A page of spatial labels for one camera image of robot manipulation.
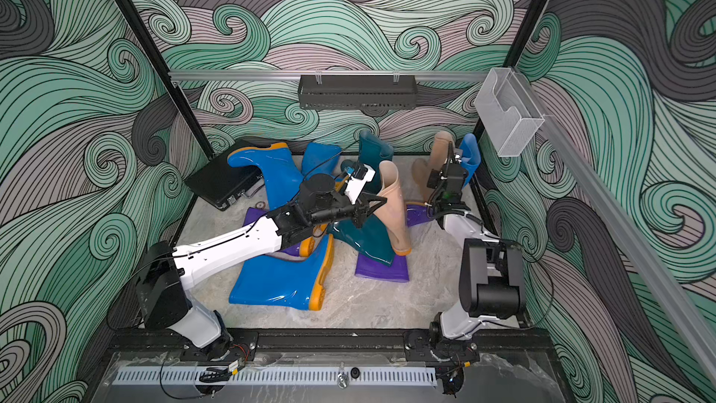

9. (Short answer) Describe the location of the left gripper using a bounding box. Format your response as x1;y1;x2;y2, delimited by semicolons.
305;190;383;231

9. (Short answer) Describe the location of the beige boot back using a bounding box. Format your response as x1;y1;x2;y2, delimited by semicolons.
411;131;455;202

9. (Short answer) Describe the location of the beige boot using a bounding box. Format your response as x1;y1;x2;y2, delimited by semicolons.
375;160;412;257
411;131;455;202

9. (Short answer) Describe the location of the small blue boot orange sole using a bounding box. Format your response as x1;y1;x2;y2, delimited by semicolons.
301;142;342;182

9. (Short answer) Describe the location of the teal boot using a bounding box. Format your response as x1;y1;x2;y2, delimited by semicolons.
340;130;395;188
328;216;395;266

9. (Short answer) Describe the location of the purple boot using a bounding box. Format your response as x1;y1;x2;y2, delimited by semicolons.
244;207;324;259
354;201;431;284

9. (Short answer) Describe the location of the teal boot back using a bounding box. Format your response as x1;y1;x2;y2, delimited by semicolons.
340;130;395;188

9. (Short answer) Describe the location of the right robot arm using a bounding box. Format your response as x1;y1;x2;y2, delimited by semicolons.
427;142;526;347

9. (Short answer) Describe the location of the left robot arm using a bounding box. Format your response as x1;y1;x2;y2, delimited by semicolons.
134;162;386;361

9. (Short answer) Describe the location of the large blue boot front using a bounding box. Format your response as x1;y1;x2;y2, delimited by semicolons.
229;235;335;312

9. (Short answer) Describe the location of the black case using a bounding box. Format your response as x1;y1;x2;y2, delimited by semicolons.
185;140;263;211

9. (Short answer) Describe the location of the clear mesh wall bin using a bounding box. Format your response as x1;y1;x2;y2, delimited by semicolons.
474;67;544;158

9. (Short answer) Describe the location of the black wall shelf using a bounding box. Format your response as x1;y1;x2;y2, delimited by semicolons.
298;74;419;111

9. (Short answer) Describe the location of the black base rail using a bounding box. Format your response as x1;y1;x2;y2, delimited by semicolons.
103;328;557;366

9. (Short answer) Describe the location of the white slotted cable duct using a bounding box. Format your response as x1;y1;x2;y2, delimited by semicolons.
111;366;437;387

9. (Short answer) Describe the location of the aluminium rail back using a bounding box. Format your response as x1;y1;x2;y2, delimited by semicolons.
169;69;489;83

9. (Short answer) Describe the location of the aluminium rail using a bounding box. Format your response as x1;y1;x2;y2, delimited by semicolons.
169;69;489;83
514;70;715;382

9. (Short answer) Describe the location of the aluminium rail right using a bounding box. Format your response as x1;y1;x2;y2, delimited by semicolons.
514;70;715;382

